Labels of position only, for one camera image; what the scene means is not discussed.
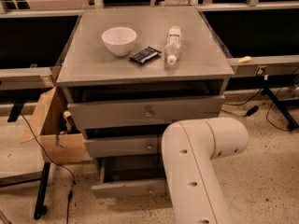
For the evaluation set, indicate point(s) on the grey bottom drawer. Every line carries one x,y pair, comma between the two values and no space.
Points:
124,188

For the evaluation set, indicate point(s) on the grey drawer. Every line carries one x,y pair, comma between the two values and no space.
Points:
124,188
124,145
123,113

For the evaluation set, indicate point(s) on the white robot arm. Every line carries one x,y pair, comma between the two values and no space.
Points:
188,147

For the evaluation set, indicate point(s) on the grey drawer cabinet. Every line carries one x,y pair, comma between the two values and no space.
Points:
130,72

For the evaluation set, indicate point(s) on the grey top drawer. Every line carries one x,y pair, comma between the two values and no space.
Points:
123,113

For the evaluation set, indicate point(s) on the grey middle drawer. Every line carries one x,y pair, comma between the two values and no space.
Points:
124,145

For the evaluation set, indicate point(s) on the dark blue snack packet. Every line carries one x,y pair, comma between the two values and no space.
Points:
145,55

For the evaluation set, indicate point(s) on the clear plastic water bottle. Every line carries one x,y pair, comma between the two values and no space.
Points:
173,45

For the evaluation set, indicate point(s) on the white ceramic bowl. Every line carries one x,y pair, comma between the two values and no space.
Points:
119,40

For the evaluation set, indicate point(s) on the brown cardboard box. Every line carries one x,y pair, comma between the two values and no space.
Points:
46,126

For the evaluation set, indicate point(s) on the small yellow foam piece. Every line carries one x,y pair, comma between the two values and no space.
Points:
244,59

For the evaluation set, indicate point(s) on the black stand leg right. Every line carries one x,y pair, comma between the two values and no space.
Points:
292,124

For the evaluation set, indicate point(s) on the black table leg left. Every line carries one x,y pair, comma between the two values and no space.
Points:
41,209

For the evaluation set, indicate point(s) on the wall power outlet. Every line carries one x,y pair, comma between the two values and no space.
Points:
261,70

